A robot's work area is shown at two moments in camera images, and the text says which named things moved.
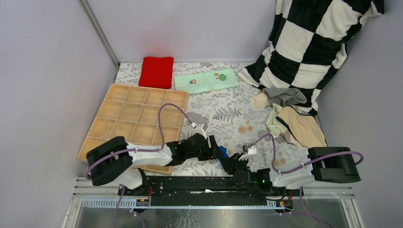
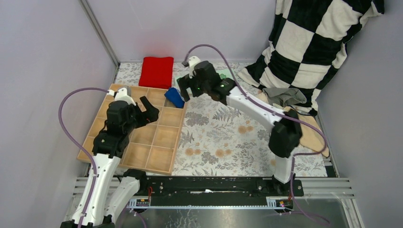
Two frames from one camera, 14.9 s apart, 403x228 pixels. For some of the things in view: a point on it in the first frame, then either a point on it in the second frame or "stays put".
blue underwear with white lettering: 223,155 -> 174,95
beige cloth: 306,128 stays put
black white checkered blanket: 307,42 stays put
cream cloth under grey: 259,99 stays put
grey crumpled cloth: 284,97 stays put
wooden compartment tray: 141,115 stays put
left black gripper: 213,153 -> 151,115
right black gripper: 234,161 -> 187,83
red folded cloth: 157,72 stays put
